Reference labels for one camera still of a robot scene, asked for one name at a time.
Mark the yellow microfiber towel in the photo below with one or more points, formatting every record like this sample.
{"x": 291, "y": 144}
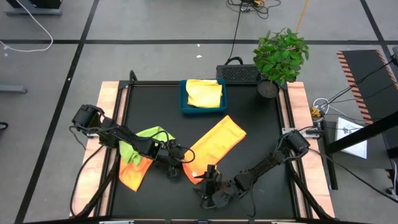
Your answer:
{"x": 203, "y": 93}

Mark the grey desk foot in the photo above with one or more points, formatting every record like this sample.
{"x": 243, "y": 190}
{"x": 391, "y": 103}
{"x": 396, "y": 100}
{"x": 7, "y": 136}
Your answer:
{"x": 31, "y": 12}

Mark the green microfiber towel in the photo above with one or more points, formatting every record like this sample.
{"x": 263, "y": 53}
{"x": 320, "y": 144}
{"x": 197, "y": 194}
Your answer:
{"x": 127, "y": 152}

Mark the black plant pot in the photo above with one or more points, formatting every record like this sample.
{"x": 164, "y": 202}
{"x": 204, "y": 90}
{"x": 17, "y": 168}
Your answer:
{"x": 267, "y": 89}

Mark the orange microfiber towel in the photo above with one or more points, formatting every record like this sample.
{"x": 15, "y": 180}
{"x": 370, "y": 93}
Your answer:
{"x": 217, "y": 140}
{"x": 133, "y": 177}

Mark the hazard-striped black platform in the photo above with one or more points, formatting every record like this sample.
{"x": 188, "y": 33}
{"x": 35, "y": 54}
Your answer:
{"x": 367, "y": 77}

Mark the green leafy plant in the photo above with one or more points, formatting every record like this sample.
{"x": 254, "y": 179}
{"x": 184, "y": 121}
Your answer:
{"x": 280, "y": 56}

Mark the black vertical stand leg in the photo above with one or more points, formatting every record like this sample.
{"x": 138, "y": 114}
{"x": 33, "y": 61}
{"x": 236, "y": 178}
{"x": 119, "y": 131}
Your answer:
{"x": 331, "y": 168}

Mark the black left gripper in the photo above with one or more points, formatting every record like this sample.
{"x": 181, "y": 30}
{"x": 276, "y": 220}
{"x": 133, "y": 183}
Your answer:
{"x": 172, "y": 155}

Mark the white paper sheet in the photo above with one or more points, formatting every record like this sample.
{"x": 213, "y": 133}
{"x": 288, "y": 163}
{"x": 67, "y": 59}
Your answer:
{"x": 357, "y": 149}

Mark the light wooden side board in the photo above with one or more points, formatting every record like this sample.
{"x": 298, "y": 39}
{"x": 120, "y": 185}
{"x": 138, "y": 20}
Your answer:
{"x": 297, "y": 96}
{"x": 105, "y": 93}

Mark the silver metal mounting plate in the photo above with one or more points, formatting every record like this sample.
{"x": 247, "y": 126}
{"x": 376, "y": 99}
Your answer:
{"x": 286, "y": 130}

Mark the grey floor bar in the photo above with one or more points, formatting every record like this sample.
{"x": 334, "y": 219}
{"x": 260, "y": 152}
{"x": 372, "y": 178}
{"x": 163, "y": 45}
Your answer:
{"x": 12, "y": 89}

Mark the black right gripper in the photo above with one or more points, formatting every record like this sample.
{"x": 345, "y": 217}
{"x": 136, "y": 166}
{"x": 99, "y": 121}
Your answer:
{"x": 219, "y": 189}

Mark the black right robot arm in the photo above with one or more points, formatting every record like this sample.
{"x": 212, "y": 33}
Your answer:
{"x": 270, "y": 161}

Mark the black perforated box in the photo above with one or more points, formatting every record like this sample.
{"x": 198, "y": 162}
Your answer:
{"x": 237, "y": 73}

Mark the black aluminium table frame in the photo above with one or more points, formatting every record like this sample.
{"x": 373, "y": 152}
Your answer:
{"x": 155, "y": 82}

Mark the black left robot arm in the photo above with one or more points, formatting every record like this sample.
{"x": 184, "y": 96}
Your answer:
{"x": 124, "y": 138}

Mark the black diagonal beam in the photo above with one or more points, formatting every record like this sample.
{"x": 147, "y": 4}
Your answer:
{"x": 367, "y": 132}

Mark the blue plastic bin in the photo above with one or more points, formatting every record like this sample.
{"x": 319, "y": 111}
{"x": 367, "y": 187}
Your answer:
{"x": 183, "y": 102}

